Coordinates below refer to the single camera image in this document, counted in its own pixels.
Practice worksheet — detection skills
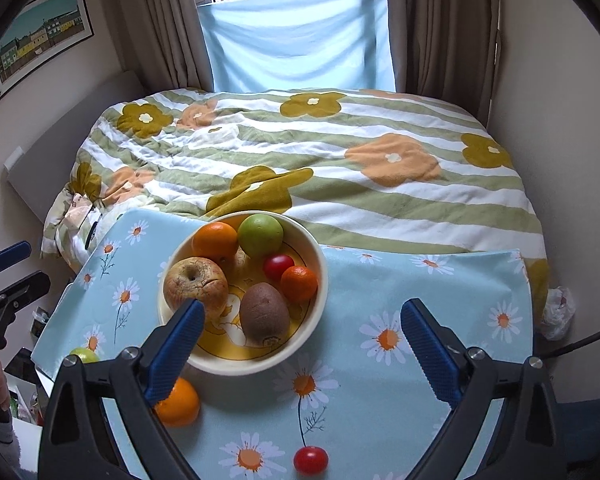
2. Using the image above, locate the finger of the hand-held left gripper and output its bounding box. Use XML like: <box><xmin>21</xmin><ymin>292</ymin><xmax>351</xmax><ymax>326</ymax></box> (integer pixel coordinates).
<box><xmin>0</xmin><ymin>241</ymin><xmax>33</xmax><ymax>281</ymax></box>
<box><xmin>0</xmin><ymin>271</ymin><xmax>52</xmax><ymax>318</ymax></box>

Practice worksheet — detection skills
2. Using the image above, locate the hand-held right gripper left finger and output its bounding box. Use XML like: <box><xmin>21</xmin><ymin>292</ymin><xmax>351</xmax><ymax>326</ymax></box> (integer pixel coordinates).
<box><xmin>37</xmin><ymin>298</ymin><xmax>207</xmax><ymax>480</ymax></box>

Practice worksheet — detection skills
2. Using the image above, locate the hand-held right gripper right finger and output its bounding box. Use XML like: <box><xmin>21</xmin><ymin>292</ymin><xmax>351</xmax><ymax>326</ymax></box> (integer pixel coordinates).
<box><xmin>400</xmin><ymin>298</ymin><xmax>566</xmax><ymax>480</ymax></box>

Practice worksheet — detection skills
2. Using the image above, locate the small tangerine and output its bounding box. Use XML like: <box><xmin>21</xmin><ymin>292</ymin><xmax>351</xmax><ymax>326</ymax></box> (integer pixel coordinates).
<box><xmin>154</xmin><ymin>376</ymin><xmax>201</xmax><ymax>428</ymax></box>
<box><xmin>280</xmin><ymin>265</ymin><xmax>319</xmax><ymax>304</ymax></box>

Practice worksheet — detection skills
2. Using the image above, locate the cream bowl with bear print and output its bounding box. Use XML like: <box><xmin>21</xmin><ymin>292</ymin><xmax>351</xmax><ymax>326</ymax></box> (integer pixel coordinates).
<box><xmin>157</xmin><ymin>210</ymin><xmax>329</xmax><ymax>376</ymax></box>

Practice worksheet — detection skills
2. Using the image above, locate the wrinkled yellow apple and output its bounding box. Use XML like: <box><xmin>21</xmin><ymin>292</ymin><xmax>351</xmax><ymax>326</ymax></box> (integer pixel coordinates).
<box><xmin>163</xmin><ymin>257</ymin><xmax>229</xmax><ymax>322</ymax></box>

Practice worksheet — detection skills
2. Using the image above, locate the brown kiwi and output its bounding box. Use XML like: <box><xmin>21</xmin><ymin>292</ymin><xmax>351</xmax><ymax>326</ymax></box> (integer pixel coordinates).
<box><xmin>239</xmin><ymin>282</ymin><xmax>291</xmax><ymax>347</ymax></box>

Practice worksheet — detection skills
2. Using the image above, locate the large orange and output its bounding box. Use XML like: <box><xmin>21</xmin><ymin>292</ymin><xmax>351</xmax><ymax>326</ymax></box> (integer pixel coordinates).
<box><xmin>191</xmin><ymin>221</ymin><xmax>239</xmax><ymax>266</ymax></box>

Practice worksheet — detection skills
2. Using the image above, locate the red cherry tomato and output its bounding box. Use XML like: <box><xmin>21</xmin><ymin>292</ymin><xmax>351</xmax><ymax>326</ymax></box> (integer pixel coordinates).
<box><xmin>293</xmin><ymin>446</ymin><xmax>329</xmax><ymax>476</ymax></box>
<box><xmin>263</xmin><ymin>254</ymin><xmax>296</xmax><ymax>281</ymax></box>

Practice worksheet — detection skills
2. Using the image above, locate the green apple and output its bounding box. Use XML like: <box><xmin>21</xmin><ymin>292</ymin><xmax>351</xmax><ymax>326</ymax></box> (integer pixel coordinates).
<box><xmin>237</xmin><ymin>213</ymin><xmax>285</xmax><ymax>259</ymax></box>

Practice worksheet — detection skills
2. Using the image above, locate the blue daisy tablecloth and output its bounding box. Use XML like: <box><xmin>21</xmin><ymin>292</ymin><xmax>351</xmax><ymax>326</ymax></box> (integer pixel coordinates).
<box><xmin>30</xmin><ymin>208</ymin><xmax>533</xmax><ymax>480</ymax></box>

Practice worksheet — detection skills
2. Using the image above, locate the small green fruit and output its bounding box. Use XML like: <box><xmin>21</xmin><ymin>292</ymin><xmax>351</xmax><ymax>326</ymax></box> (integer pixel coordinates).
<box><xmin>69</xmin><ymin>347</ymin><xmax>101</xmax><ymax>365</ymax></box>

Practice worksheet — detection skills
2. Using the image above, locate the beige headboard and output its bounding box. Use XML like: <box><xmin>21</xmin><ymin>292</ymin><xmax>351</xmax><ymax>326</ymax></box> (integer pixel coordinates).
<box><xmin>4</xmin><ymin>70</ymin><xmax>146</xmax><ymax>226</ymax></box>

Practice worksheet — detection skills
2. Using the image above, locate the white plastic bag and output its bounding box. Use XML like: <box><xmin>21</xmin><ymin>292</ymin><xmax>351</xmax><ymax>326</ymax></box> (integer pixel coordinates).
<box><xmin>539</xmin><ymin>286</ymin><xmax>577</xmax><ymax>341</ymax></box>

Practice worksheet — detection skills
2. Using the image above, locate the striped floral duvet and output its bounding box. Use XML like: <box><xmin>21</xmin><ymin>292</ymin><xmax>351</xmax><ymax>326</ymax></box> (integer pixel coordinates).
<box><xmin>40</xmin><ymin>87</ymin><xmax>551</xmax><ymax>306</ymax></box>

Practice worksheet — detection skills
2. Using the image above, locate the brown curtain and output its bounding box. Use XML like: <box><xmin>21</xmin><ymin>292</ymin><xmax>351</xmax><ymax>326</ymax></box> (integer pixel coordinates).
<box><xmin>386</xmin><ymin>0</ymin><xmax>503</xmax><ymax>133</ymax></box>
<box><xmin>110</xmin><ymin>0</ymin><xmax>216</xmax><ymax>93</ymax></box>

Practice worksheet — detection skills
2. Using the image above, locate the light blue window cloth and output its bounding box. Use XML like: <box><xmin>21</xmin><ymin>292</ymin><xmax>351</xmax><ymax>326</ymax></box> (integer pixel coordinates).
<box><xmin>197</xmin><ymin>0</ymin><xmax>396</xmax><ymax>93</ymax></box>

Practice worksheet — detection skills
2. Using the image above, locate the black cable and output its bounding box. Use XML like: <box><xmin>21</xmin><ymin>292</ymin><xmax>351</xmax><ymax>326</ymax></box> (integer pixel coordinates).
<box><xmin>545</xmin><ymin>320</ymin><xmax>600</xmax><ymax>358</ymax></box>

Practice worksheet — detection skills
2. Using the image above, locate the framed wall picture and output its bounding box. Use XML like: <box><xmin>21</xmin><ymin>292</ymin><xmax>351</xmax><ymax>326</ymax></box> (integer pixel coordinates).
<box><xmin>0</xmin><ymin>0</ymin><xmax>97</xmax><ymax>104</ymax></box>

